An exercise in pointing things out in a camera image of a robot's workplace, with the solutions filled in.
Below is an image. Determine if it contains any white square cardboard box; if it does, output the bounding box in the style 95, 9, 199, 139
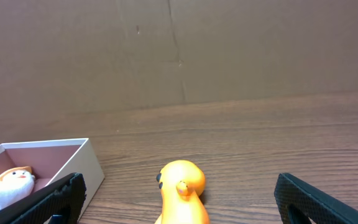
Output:
0, 138, 104, 213

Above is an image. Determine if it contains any white plush duck toy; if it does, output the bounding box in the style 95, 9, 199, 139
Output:
0, 166, 35, 210

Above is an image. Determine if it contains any orange rubber dog toy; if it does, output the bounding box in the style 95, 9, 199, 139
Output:
155, 160, 210, 224

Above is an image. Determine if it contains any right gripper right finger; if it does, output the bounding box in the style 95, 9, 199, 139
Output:
274, 173, 358, 224

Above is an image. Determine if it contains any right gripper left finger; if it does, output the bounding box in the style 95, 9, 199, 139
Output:
0, 172, 86, 224

